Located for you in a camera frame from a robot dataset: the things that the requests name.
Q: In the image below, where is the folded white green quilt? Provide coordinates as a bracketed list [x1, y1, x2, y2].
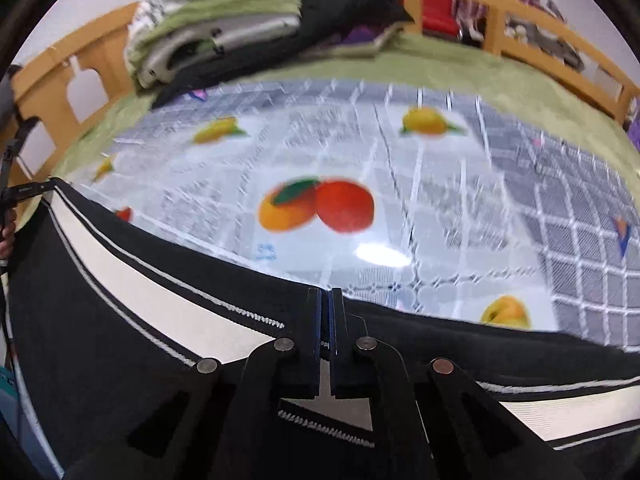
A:
[124, 0, 303, 93]

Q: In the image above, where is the green blanket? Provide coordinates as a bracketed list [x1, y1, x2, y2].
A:
[50, 32, 633, 181]

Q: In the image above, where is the purple plush toy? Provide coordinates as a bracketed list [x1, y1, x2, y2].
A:
[625, 100, 640, 153]

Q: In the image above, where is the purple cloth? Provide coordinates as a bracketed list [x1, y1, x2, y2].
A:
[345, 27, 382, 45]

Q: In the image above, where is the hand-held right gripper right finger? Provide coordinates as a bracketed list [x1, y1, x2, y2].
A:
[330, 287, 586, 480]

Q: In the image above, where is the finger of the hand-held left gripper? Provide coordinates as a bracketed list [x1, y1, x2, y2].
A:
[0, 178, 57, 203]

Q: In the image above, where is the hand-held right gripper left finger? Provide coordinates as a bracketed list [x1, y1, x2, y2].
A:
[62, 287, 326, 480]

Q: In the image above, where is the red chair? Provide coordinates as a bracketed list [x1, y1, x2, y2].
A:
[420, 0, 461, 38]

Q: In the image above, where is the black sweater with white stripes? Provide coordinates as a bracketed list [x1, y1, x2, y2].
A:
[7, 177, 640, 480]

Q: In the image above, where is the cluttered papers pile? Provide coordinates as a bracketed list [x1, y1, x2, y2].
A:
[505, 0, 586, 71]

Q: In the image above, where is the wooden bed frame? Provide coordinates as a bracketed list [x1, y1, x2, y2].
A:
[10, 0, 640, 186]

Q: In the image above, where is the black jacket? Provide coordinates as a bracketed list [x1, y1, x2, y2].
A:
[150, 0, 416, 108]

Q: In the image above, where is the fruit print checked sheet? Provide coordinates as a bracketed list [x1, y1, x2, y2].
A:
[65, 77, 640, 356]

